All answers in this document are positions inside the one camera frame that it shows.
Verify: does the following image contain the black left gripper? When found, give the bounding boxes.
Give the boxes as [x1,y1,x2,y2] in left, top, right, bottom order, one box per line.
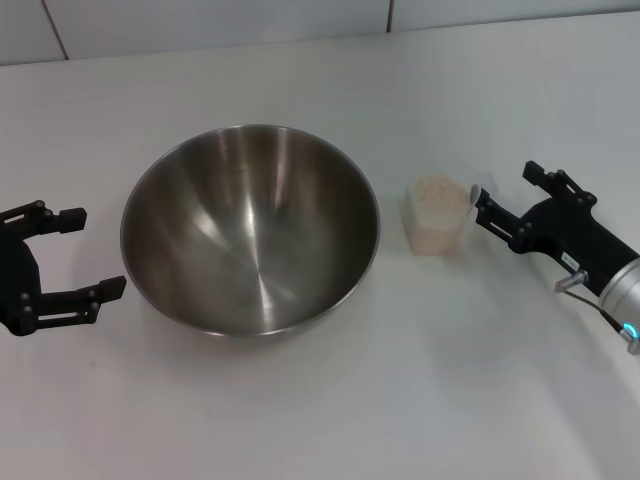
[0,200,127,337]

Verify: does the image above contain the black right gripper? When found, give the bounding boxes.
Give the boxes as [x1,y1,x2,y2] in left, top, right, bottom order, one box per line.
[474,160,639,296]

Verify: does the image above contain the white rice grains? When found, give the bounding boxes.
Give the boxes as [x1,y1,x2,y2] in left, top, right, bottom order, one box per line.
[409,175,469,257]

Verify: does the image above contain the clear plastic measuring cup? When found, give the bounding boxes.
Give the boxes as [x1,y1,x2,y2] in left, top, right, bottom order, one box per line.
[405,174,482,259]

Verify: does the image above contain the stainless steel mixing bowl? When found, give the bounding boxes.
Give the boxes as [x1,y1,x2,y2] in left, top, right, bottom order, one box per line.
[119,123,381,337]

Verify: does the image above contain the right gripper cable with plug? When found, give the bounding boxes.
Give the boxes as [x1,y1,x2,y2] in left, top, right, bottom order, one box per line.
[553,269,629,331]

